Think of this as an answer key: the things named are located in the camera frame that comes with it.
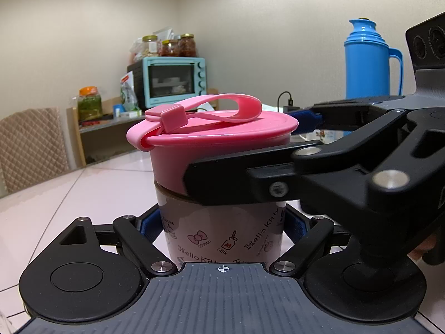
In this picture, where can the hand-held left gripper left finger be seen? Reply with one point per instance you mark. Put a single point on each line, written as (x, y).
(148, 228)

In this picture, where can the wooden shelf cabinet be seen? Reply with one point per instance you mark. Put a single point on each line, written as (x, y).
(100, 139)

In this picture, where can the yellow lid glass jar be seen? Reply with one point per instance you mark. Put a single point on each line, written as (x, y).
(150, 46)

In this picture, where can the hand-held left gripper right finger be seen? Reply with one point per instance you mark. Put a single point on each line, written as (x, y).
(295, 228)

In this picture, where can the red filled glass jar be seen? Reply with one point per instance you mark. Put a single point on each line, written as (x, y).
(169, 48)

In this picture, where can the small white box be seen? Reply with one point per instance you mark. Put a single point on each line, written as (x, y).
(132, 113)

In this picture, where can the beige quilted chair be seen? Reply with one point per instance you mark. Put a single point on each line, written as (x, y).
(31, 149)

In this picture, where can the green white snack bag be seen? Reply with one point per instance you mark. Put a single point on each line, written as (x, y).
(129, 92)

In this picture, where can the white printed container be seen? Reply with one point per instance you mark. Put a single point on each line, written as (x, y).
(325, 135)

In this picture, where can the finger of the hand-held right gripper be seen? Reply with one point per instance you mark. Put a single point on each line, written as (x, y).
(306, 117)
(243, 181)

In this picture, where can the pink cartoon print bottle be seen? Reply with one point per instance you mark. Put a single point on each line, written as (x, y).
(208, 224)

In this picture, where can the green jar with orange lid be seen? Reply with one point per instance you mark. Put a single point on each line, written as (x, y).
(89, 106)

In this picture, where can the dark filled glass jar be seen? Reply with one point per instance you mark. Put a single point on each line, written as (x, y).
(187, 46)

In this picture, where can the blue thermos jug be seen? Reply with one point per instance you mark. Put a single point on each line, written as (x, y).
(365, 66)

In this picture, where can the clear plastic food bag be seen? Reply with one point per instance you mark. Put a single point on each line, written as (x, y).
(137, 53)

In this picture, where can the teal toaster oven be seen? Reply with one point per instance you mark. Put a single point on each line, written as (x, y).
(167, 80)

